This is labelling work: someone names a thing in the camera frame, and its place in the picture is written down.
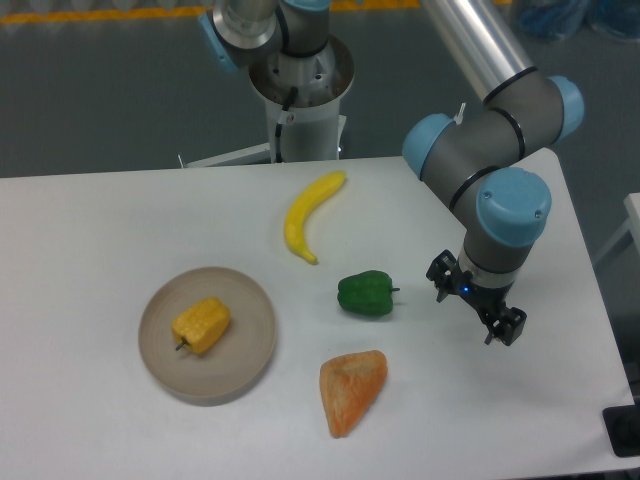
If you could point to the beige round plate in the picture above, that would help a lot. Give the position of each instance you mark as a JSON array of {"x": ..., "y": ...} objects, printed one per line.
[{"x": 235, "y": 363}]

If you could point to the green toy bell pepper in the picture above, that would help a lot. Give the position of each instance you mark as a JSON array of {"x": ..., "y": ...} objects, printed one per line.
[{"x": 368, "y": 293}]

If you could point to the yellow toy bell pepper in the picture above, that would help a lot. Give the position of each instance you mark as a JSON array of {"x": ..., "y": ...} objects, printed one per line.
[{"x": 200, "y": 326}]

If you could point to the black device at table edge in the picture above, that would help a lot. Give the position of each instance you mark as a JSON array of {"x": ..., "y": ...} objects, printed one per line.
[{"x": 622, "y": 425}]

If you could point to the orange toy bread wedge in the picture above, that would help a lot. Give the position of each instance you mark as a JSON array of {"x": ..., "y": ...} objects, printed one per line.
[{"x": 349, "y": 384}]

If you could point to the yellow toy banana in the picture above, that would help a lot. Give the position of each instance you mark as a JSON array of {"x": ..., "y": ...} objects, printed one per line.
[{"x": 303, "y": 206}]

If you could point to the blue plastic bags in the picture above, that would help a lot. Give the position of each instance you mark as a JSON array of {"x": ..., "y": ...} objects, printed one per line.
[{"x": 559, "y": 20}]

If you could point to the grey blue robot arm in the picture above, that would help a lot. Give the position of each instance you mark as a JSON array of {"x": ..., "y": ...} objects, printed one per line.
[{"x": 472, "y": 168}]

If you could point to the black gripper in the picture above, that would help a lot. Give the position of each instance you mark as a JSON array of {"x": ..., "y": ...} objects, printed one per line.
[{"x": 504, "y": 324}]

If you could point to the white frame at right edge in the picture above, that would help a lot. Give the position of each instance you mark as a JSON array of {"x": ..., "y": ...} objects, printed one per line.
[{"x": 623, "y": 237}]

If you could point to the white metal bracket strut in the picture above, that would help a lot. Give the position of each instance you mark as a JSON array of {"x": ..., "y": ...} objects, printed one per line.
[{"x": 460, "y": 112}]

